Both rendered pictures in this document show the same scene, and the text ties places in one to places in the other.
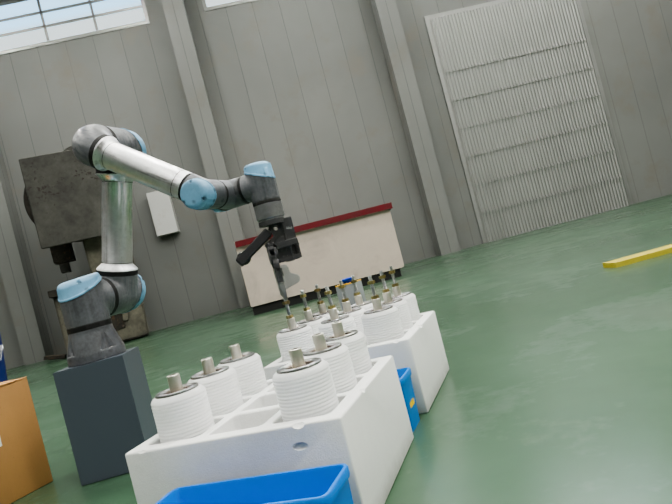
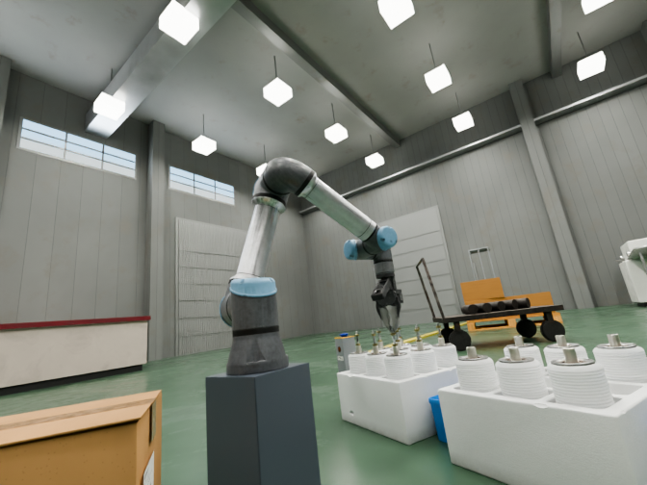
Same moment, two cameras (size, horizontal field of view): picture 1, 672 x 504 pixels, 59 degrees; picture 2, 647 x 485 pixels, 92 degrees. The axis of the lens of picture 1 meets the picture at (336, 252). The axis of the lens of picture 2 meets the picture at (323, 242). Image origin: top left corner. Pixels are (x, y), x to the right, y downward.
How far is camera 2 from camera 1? 1.52 m
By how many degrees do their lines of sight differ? 50
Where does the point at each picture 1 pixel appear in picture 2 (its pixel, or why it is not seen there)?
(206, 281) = not seen: outside the picture
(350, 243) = (110, 341)
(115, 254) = (262, 268)
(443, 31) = (184, 228)
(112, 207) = (271, 228)
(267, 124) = (38, 242)
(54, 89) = not seen: outside the picture
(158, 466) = (634, 425)
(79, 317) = (271, 317)
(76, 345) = (266, 346)
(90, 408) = (282, 425)
